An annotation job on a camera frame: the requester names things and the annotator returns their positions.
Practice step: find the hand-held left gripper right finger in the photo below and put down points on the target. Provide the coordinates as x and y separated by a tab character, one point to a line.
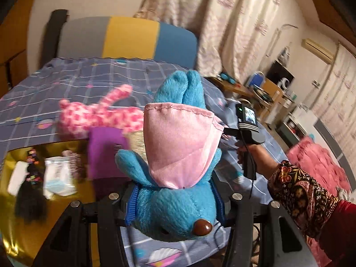
221	217

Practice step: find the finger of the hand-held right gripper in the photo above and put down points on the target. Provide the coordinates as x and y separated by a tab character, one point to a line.
230	132

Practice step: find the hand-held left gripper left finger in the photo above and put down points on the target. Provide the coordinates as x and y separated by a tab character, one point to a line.
130	208

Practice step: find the blue plush toy pink skirt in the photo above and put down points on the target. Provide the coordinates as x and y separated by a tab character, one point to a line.
172	211

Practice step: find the face mask packet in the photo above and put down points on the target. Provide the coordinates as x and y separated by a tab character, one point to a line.
58	175

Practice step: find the black beaded hairpiece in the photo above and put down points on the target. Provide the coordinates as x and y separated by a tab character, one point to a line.
30	200

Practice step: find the gold tin box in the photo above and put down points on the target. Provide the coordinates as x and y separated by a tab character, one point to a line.
16	228

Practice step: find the white towel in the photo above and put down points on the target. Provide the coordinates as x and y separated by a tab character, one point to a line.
18	176

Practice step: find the person's right forearm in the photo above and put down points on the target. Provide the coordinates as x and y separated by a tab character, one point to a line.
300	189

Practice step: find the person's right hand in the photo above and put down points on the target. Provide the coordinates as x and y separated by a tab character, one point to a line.
262	162

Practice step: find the wooden side desk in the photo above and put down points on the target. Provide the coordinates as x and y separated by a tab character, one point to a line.
269	90

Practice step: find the teal round gadget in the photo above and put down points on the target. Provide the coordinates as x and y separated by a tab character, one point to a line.
228	77

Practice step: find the blue metal chair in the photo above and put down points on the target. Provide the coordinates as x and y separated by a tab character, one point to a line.
254	79

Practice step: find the purple carton box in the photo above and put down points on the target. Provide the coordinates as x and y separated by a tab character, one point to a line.
105	153

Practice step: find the white round appliance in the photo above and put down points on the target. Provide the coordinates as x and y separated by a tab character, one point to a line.
283	83

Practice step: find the pink blanket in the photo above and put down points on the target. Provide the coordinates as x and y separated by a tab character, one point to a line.
314	158

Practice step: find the patterned curtain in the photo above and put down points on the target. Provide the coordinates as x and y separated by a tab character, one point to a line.
333	89
222	19

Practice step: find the pink spotted plush toy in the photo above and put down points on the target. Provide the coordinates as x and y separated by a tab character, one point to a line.
91	116

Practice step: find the bent metal lamp pole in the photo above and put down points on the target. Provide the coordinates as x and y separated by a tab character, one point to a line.
278	33

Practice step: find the grey yellow blue chair back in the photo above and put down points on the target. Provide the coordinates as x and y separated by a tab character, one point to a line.
130	37

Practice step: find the blue checked tablecloth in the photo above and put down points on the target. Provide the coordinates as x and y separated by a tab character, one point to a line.
69	75

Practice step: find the black rolled mat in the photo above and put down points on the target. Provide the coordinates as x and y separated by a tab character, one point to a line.
54	33

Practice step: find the wooden wardrobe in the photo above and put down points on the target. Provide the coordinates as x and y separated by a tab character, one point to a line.
14	33

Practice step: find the wall air conditioner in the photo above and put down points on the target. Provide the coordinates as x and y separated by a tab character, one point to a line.
317	50

